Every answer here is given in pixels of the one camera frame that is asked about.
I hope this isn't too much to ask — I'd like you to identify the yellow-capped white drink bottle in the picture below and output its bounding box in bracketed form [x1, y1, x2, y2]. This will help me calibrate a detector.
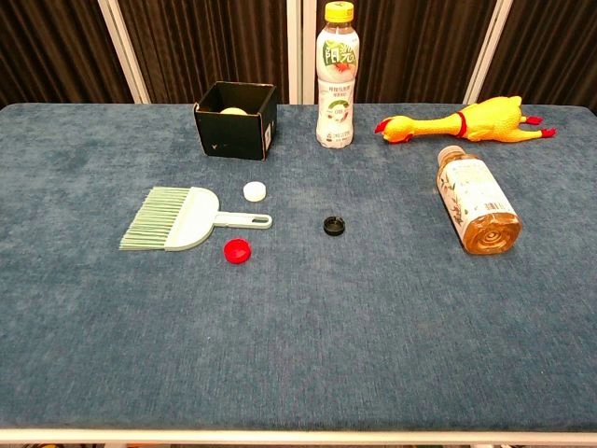
[315, 0, 358, 150]

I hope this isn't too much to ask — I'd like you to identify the light green small broom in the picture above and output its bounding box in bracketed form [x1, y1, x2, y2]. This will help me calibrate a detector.
[118, 186, 273, 253]

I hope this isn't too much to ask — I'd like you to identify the white bottle cap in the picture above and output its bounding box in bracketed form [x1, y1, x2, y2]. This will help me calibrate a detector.
[243, 181, 269, 203]

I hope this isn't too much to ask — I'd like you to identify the black cardboard box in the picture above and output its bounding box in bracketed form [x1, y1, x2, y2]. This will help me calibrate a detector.
[193, 80, 279, 161]

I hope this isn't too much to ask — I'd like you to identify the yellow rubber chicken toy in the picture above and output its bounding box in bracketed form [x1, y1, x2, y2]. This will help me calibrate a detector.
[374, 95, 558, 145]

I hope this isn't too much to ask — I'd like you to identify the amber tea bottle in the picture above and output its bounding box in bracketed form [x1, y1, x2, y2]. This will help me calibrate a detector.
[436, 145, 523, 256]

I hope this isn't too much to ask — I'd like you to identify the red bottle cap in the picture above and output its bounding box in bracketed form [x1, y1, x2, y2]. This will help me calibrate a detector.
[223, 237, 253, 265]

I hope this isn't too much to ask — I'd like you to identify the dark brown curtain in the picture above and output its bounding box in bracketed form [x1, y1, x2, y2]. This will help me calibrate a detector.
[0, 0, 597, 113]

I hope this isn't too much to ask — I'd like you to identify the blue table cloth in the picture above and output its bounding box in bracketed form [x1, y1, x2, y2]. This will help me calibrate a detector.
[0, 102, 597, 431]

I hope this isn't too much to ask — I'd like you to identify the white frame post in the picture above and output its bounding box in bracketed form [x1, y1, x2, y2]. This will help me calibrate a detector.
[463, 0, 514, 105]
[285, 0, 317, 105]
[97, 0, 151, 105]

